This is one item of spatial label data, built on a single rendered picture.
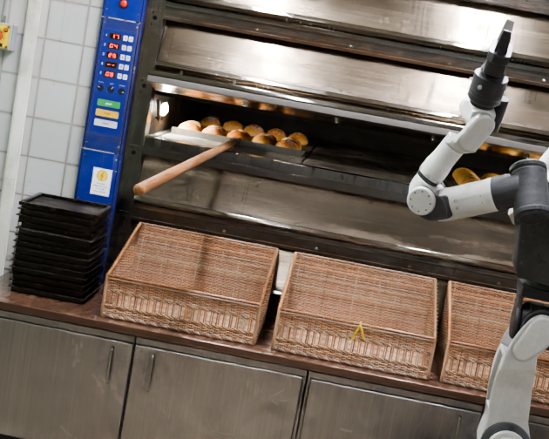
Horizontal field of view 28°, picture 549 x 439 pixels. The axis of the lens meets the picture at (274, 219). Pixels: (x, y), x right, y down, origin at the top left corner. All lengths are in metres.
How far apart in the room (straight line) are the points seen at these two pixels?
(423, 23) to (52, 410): 1.94
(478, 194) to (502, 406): 0.63
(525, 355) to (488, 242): 1.20
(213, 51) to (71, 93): 0.58
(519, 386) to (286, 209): 1.41
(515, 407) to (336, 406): 0.82
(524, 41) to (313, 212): 1.01
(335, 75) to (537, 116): 0.76
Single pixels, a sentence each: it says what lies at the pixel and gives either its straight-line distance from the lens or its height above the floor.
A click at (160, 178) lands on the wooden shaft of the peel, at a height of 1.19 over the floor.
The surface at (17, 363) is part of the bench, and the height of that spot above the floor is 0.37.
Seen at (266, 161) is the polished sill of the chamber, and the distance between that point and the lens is 4.18.
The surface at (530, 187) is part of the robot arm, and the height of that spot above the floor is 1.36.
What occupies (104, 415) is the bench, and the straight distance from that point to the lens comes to 3.90.
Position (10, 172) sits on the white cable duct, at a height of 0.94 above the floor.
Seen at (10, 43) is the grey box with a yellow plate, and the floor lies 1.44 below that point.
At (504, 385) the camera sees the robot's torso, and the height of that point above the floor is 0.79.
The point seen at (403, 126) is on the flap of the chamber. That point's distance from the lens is 4.00.
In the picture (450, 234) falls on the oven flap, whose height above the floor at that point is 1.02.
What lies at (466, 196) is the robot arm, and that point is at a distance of 2.91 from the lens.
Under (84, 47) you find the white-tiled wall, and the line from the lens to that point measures 4.29.
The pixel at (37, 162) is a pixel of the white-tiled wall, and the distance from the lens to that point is 4.36.
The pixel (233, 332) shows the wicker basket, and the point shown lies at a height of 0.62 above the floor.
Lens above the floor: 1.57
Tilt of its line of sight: 8 degrees down
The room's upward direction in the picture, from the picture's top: 10 degrees clockwise
